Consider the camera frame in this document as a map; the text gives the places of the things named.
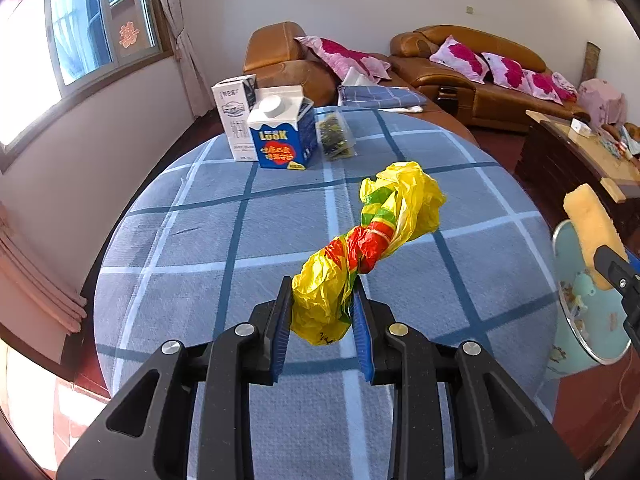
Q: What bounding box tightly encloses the light teal trash bin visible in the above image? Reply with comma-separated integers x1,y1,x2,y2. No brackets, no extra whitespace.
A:
542,219,633,381

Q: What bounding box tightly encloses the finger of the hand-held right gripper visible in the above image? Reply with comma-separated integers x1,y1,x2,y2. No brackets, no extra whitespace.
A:
592,245,640,351

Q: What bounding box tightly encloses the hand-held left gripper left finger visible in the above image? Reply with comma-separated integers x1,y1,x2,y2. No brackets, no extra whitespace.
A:
56,276,295,480

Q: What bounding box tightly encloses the brown leather chaise sofa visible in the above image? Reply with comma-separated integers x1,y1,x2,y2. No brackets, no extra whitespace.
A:
242,21,481,148

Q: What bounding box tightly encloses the pink floral pillow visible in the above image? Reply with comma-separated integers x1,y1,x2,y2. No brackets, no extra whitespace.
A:
522,70,563,102
481,52,533,92
550,72,578,102
430,35,491,84
294,36,392,81

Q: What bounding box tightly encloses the green snack packet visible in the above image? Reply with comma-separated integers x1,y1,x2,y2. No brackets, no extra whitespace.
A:
316,110,357,161

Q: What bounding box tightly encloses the white paper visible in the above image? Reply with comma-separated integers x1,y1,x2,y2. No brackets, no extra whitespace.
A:
342,66,376,86

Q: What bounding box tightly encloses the pink cloth cover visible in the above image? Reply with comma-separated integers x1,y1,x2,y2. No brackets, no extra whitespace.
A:
577,78,626,128

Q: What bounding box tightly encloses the blue and white carton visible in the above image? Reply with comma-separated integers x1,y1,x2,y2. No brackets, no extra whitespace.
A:
246,86,318,172

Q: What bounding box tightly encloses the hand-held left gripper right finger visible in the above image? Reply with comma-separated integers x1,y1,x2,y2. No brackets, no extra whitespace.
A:
351,280,586,480

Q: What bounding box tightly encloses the blue plaid tablecloth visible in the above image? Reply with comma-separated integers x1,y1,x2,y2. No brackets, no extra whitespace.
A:
93,106,558,480

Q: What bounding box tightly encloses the yellow sponge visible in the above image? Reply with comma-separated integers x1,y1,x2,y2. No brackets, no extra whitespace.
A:
563,184,630,292

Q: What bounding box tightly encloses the window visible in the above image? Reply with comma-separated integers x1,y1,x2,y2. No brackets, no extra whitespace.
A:
0,0,173,166

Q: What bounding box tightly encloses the wall hanging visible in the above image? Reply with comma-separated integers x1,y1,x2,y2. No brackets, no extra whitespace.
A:
585,41,601,83

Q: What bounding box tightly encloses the pink curtain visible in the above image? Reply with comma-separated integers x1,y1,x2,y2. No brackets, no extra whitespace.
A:
0,200,88,333
150,0,211,118

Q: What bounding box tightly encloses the yellow plastic bag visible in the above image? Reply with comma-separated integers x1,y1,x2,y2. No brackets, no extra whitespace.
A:
291,161,447,347

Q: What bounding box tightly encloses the wooden coffee table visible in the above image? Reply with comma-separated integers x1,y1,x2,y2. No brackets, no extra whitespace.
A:
515,110,640,251

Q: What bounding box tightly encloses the folded blue plaid blanket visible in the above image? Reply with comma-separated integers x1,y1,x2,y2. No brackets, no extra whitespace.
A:
337,85,428,111

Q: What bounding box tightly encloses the white milk carton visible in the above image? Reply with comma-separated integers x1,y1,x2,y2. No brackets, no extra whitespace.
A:
211,74,258,162

